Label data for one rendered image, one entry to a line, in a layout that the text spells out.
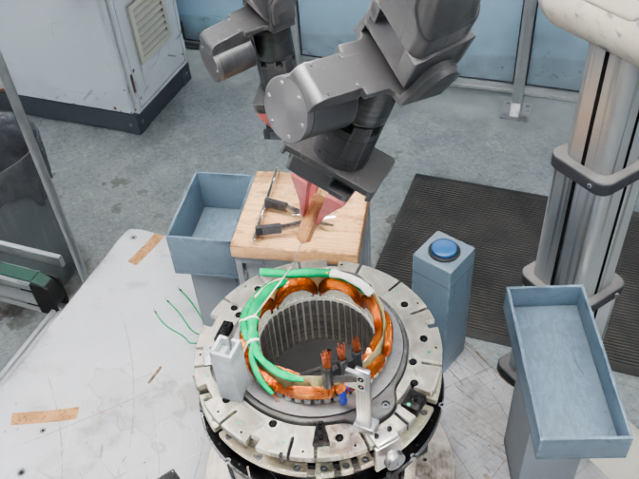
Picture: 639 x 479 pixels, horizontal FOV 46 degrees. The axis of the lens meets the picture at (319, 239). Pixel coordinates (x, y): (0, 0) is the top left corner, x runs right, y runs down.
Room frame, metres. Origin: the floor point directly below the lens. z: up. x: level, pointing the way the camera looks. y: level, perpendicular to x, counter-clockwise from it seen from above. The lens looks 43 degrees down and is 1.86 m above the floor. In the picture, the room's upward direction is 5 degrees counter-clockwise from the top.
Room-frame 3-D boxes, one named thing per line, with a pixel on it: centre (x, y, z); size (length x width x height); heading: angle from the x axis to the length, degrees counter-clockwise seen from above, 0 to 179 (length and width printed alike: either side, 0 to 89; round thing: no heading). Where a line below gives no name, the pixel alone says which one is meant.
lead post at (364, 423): (0.49, -0.04, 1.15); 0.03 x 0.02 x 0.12; 61
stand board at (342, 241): (0.92, 0.02, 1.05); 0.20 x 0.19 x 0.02; 77
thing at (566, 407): (0.59, -0.30, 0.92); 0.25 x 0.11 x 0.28; 176
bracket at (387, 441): (0.47, -0.06, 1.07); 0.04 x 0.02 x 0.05; 117
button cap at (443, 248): (0.83, -0.19, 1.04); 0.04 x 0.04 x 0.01
